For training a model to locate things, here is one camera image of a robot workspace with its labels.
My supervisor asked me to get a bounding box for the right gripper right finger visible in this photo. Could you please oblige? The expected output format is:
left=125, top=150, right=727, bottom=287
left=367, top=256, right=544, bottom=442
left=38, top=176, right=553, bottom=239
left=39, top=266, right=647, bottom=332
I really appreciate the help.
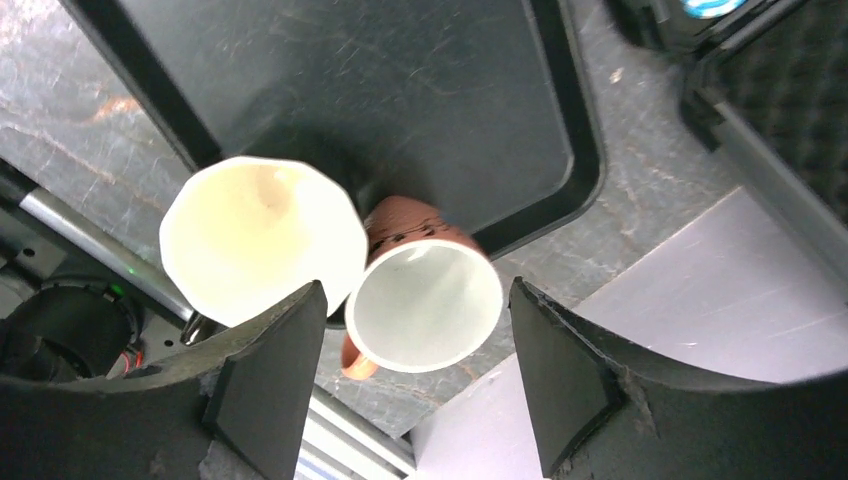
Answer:
left=509, top=278, right=847, bottom=479

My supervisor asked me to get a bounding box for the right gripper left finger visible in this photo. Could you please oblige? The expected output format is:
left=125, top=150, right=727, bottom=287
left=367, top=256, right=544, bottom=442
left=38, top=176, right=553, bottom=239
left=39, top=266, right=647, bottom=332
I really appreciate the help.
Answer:
left=1, top=282, right=327, bottom=479

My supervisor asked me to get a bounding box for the cream mug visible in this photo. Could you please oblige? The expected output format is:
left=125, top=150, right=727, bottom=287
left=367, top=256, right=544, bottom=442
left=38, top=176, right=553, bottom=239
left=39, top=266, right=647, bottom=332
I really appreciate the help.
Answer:
left=159, top=156, right=368, bottom=327

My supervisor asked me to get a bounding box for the pink dotted white mug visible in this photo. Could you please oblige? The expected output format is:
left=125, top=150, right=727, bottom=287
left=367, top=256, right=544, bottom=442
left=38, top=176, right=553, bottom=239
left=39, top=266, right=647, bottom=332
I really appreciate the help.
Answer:
left=340, top=196, right=504, bottom=380

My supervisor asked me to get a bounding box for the black tray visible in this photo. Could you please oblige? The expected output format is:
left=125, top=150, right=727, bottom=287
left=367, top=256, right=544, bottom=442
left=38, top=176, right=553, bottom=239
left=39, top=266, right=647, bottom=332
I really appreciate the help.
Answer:
left=65, top=1, right=607, bottom=257

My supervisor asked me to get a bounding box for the black poker chip case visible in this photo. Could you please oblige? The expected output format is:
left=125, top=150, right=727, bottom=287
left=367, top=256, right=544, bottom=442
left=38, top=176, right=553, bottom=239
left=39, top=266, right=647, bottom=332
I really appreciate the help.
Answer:
left=611, top=1, right=847, bottom=274

